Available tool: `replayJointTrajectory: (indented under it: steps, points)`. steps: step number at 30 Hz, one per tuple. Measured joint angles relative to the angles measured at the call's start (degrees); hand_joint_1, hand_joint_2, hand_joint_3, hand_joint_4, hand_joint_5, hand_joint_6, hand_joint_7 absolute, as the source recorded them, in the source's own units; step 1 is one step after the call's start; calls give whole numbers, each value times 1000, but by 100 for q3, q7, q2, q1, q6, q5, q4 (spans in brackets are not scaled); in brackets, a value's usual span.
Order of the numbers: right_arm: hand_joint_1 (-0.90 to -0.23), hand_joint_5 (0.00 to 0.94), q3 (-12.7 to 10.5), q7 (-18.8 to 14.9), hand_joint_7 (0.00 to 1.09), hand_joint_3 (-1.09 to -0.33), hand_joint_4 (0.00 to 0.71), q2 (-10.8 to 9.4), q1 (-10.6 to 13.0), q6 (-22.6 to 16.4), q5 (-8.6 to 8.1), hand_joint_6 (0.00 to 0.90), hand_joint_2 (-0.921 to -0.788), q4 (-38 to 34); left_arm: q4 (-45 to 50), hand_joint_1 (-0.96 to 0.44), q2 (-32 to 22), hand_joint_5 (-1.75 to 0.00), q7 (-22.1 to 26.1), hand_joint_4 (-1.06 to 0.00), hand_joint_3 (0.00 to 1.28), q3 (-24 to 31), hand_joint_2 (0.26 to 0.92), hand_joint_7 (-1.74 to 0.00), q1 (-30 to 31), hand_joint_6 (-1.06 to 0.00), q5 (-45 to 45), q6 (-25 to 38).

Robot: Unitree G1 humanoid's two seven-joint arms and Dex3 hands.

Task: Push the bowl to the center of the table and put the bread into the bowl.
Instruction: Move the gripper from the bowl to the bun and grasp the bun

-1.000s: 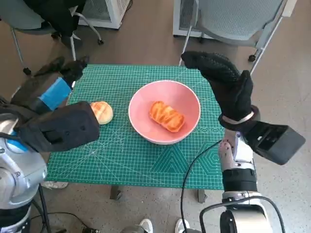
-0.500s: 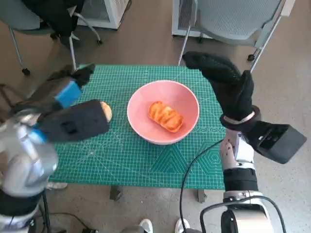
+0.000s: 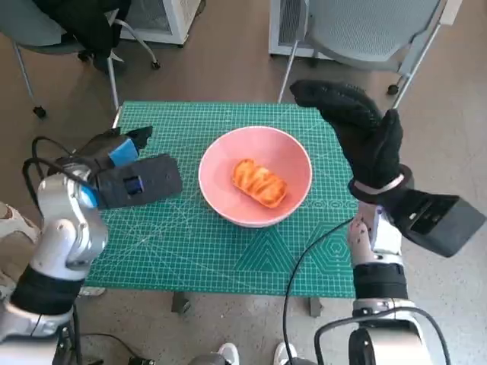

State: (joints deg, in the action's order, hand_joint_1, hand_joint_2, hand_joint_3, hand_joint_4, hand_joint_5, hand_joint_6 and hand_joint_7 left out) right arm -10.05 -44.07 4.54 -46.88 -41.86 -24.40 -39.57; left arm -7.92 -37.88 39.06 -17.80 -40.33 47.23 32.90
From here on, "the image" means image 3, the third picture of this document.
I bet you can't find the white shoe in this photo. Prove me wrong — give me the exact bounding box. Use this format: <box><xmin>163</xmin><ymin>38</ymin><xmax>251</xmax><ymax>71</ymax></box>
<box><xmin>274</xmin><ymin>341</ymin><xmax>298</xmax><ymax>365</ymax></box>
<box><xmin>217</xmin><ymin>343</ymin><xmax>240</xmax><ymax>365</ymax></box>

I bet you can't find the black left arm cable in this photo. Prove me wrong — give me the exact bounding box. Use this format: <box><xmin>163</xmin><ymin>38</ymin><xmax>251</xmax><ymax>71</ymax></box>
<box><xmin>22</xmin><ymin>157</ymin><xmax>92</xmax><ymax>198</ymax></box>
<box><xmin>31</xmin><ymin>136</ymin><xmax>83</xmax><ymax>160</ymax></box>

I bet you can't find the thick black looping cable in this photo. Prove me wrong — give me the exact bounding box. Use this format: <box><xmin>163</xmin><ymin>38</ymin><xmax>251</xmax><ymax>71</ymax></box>
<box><xmin>314</xmin><ymin>306</ymin><xmax>454</xmax><ymax>365</ymax></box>

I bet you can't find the rectangular orange toy bread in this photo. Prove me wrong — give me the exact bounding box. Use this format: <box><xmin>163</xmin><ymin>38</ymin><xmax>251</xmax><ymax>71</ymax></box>
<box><xmin>231</xmin><ymin>158</ymin><xmax>288</xmax><ymax>210</ymax></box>

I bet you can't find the black floor cable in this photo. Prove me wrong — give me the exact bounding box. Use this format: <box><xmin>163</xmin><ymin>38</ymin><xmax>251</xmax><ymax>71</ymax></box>
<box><xmin>81</xmin><ymin>333</ymin><xmax>134</xmax><ymax>360</ymax></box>

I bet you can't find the dark table leg bracket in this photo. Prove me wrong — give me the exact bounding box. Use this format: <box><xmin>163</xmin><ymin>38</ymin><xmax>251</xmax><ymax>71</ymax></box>
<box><xmin>170</xmin><ymin>291</ymin><xmax>191</xmax><ymax>315</ymax></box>
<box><xmin>308</xmin><ymin>296</ymin><xmax>324</xmax><ymax>319</ymax></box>

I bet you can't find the green cutting mat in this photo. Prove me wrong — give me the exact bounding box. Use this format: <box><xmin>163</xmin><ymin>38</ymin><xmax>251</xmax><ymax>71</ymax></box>
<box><xmin>81</xmin><ymin>100</ymin><xmax>358</xmax><ymax>297</ymax></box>

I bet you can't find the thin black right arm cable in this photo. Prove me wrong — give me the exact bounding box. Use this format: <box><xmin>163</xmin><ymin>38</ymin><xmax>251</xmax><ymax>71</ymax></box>
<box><xmin>283</xmin><ymin>218</ymin><xmax>355</xmax><ymax>365</ymax></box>

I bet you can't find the white cabinet with mesh panel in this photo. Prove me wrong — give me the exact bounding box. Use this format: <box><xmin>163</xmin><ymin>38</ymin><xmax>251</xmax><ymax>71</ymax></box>
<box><xmin>269</xmin><ymin>0</ymin><xmax>334</xmax><ymax>60</ymax></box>
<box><xmin>121</xmin><ymin>0</ymin><xmax>206</xmax><ymax>46</ymax></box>

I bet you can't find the person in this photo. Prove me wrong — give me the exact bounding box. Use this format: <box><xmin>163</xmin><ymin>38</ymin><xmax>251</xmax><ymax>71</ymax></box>
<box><xmin>0</xmin><ymin>201</ymin><xmax>107</xmax><ymax>305</ymax></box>

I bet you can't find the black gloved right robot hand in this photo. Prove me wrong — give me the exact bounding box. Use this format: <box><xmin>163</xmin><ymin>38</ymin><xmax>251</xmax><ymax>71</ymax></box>
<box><xmin>289</xmin><ymin>79</ymin><xmax>404</xmax><ymax>189</ymax></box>

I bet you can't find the black jacket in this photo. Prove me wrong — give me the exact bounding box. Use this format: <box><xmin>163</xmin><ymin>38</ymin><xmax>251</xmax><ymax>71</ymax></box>
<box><xmin>33</xmin><ymin>0</ymin><xmax>132</xmax><ymax>60</ymax></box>

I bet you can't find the pink bowl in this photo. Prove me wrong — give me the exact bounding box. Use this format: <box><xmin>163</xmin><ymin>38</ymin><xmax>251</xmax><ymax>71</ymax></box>
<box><xmin>198</xmin><ymin>127</ymin><xmax>313</xmax><ymax>228</ymax></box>

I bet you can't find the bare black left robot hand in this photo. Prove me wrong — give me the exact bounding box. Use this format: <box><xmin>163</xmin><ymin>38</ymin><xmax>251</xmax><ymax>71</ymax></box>
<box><xmin>70</xmin><ymin>125</ymin><xmax>154</xmax><ymax>172</ymax></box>

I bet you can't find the grey mesh chair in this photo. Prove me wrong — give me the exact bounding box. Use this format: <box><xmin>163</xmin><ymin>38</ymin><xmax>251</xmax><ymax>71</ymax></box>
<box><xmin>277</xmin><ymin>0</ymin><xmax>463</xmax><ymax>111</ymax></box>

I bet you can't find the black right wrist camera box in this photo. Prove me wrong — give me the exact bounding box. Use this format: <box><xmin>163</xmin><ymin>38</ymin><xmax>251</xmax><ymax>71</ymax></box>
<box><xmin>391</xmin><ymin>188</ymin><xmax>487</xmax><ymax>259</ymax></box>

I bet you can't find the teal seat chair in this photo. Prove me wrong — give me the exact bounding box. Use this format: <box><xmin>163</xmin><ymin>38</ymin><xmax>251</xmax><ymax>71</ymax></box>
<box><xmin>0</xmin><ymin>0</ymin><xmax>161</xmax><ymax>119</ymax></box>

